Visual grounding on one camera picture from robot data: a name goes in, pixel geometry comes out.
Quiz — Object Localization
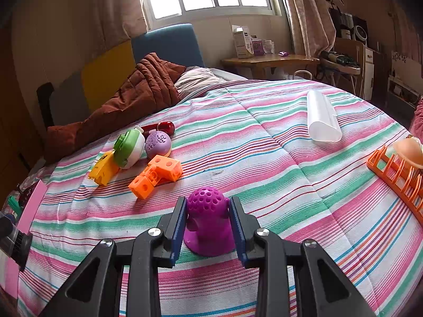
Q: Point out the orange plastic rack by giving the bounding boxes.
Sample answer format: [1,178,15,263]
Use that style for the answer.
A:
[367,147,423,217]

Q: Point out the green and white plastic toy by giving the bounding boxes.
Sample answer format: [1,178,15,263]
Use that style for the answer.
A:
[113,125,146,170]

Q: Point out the wooden side desk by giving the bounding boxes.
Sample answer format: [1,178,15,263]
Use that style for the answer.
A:
[221,54,319,80]

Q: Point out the translucent white plastic container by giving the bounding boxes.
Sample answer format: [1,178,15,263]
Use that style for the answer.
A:
[307,90,342,142]

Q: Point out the white carton box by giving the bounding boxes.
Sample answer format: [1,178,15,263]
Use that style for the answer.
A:
[232,25,254,58]

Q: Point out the orange linked cube blocks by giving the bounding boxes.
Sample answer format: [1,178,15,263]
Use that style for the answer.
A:
[128,155,183,200]

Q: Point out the grey headboard panel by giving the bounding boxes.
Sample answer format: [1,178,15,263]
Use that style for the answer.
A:
[49,73,90,128]

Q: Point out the peach plastic bowl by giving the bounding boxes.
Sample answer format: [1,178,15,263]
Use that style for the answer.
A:
[393,137,423,167]

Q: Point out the yellow plastic toy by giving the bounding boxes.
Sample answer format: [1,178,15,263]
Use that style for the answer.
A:
[89,150,120,186]

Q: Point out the pink floral curtain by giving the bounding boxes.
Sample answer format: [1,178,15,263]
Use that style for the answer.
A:
[279,0,336,58]
[91,0,148,38]

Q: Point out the yellow headboard panel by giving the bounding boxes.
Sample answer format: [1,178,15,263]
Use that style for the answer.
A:
[81,43,136,113]

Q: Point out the wooden wardrobe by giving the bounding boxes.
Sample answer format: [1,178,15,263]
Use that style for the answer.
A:
[0,23,45,192]

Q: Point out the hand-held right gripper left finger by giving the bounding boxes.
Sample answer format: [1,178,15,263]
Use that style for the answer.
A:
[40,196,189,317]

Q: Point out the white round fan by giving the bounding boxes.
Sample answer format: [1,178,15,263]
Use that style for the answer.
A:
[352,23,368,42]

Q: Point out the pink storage box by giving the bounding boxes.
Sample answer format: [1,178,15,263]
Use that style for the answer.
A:
[5,181,48,306]

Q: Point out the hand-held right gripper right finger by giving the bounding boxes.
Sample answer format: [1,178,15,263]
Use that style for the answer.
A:
[229,196,377,317]

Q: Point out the brown quilted duvet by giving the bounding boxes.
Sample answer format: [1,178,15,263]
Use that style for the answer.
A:
[44,53,187,162]

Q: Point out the red toy car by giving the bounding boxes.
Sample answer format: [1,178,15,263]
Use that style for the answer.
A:
[141,122,176,137]

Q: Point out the purple perforated rubber toy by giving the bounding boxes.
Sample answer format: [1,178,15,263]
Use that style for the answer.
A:
[183,187,237,257]

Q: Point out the striped pink green blanket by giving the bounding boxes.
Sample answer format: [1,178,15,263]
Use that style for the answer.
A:
[16,79,423,317]

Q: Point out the black bed frame post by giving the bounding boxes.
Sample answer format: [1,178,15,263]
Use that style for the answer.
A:
[36,82,55,129]

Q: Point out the blue headboard panel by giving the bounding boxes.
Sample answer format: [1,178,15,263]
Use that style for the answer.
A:
[131,24,205,70]

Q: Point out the white cabinet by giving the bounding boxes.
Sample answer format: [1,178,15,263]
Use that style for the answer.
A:
[365,48,384,101]

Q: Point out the beige pillow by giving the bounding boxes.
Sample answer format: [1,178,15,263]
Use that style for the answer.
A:
[174,67,228,101]

